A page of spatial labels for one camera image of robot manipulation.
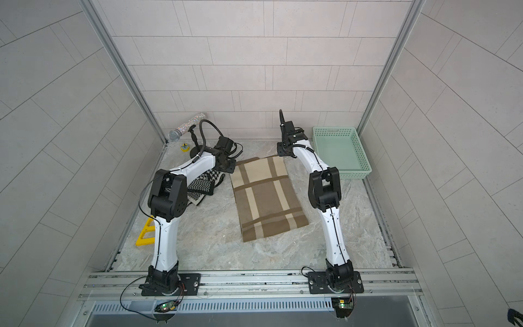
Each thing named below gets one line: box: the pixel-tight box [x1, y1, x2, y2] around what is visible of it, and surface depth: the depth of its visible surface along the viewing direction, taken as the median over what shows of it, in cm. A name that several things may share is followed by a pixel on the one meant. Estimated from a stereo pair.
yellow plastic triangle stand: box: [134, 215, 156, 246], surface depth 82 cm
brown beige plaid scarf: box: [229, 155, 310, 242], surface depth 93 cm
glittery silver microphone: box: [168, 112, 207, 142], surface depth 93 cm
